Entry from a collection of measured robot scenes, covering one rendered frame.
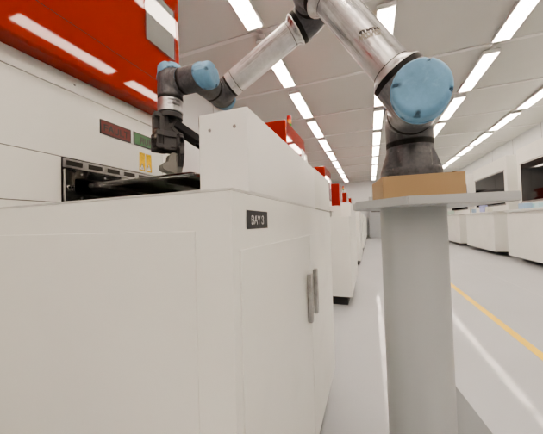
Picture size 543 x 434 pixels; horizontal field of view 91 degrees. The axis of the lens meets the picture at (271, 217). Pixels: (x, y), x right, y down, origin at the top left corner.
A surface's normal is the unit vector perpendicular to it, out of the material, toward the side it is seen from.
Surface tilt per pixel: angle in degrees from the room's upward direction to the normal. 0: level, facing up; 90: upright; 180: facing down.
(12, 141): 90
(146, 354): 90
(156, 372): 90
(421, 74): 99
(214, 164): 90
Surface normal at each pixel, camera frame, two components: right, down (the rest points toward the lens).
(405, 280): -0.63, 0.00
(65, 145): 0.94, -0.04
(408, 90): -0.26, 0.13
